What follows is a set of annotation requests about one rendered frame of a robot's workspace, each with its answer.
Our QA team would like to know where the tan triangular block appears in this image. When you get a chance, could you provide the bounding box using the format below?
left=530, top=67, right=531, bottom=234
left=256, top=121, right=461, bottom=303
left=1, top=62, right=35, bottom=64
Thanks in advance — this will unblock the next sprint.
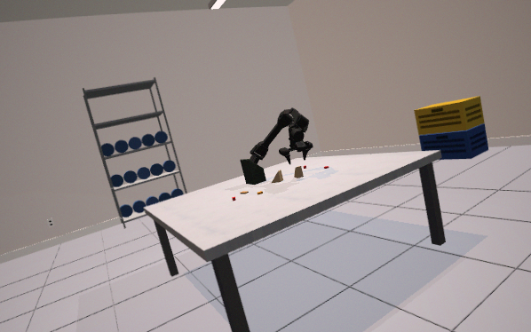
left=272, top=170, right=283, bottom=183
left=294, top=166, right=304, bottom=178

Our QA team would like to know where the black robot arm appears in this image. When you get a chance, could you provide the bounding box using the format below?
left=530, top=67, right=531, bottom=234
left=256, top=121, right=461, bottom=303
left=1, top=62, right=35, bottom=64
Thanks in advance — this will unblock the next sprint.
left=250, top=107, right=309, bottom=164

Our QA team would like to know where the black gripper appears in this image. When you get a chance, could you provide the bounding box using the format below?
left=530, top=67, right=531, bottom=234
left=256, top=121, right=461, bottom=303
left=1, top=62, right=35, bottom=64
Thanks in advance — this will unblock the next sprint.
left=279, top=138, right=313, bottom=165

